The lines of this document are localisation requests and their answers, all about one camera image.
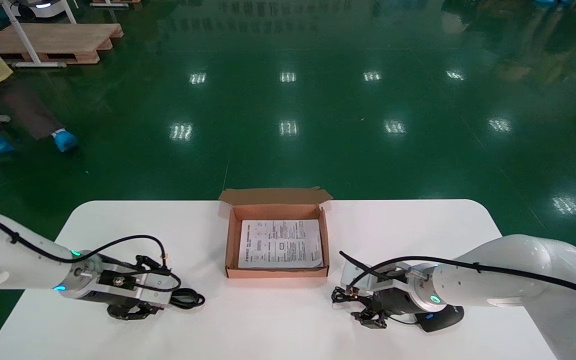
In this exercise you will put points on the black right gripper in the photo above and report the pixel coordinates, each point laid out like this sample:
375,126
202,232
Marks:
395,302

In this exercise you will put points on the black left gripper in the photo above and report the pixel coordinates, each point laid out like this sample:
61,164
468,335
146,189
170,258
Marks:
128,300

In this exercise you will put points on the black computer mouse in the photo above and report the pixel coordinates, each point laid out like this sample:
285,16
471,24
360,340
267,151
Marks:
443,320

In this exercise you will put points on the brown cardboard box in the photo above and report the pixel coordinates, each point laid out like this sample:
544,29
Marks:
273,196

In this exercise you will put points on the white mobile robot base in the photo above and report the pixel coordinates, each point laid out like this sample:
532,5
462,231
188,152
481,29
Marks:
43,6

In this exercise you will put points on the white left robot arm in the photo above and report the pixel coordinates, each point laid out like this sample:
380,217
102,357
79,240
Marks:
13,262

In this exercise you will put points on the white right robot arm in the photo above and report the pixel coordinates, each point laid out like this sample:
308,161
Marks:
518,272

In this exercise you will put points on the printed white paper manual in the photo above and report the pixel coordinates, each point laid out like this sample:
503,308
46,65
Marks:
280,245

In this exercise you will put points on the large wooden pallet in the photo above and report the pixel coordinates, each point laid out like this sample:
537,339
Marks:
53,42

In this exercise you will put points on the small wooden pallet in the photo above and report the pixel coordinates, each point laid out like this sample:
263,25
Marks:
118,2

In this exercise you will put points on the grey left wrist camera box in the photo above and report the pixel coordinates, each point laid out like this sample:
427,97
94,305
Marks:
155,292

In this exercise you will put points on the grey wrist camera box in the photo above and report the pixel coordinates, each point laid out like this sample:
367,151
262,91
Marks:
155,292
355,275

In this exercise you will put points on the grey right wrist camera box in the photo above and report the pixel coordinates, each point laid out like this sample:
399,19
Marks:
355,275

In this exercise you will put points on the white metal stand frame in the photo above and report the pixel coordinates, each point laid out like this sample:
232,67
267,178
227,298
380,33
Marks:
20,37

